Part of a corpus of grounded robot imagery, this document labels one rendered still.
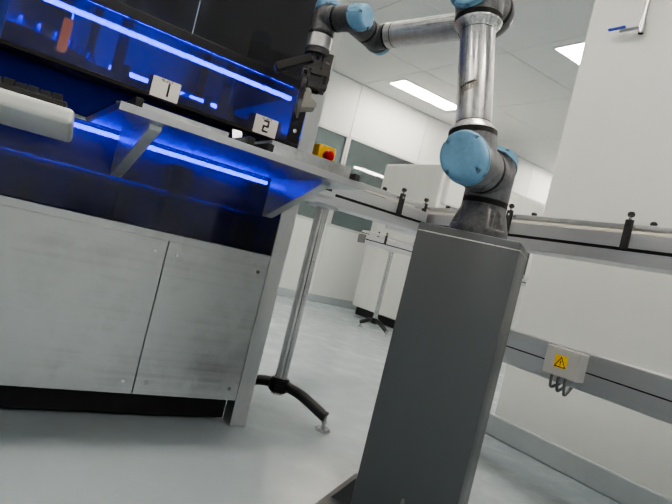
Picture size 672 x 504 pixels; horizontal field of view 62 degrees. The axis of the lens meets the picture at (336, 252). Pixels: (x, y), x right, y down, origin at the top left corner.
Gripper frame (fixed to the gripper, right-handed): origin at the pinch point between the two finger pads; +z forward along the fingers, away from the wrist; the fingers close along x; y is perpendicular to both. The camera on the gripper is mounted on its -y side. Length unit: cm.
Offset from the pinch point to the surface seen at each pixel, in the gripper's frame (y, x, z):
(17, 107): -50, -60, 26
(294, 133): 2.4, 24.9, 0.7
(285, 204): 4.1, 9.8, 26.3
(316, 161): 8.2, -13.3, 14.3
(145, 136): -35.4, -23.5, 20.8
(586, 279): 141, 55, 23
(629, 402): 111, -24, 60
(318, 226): 21, 49, 29
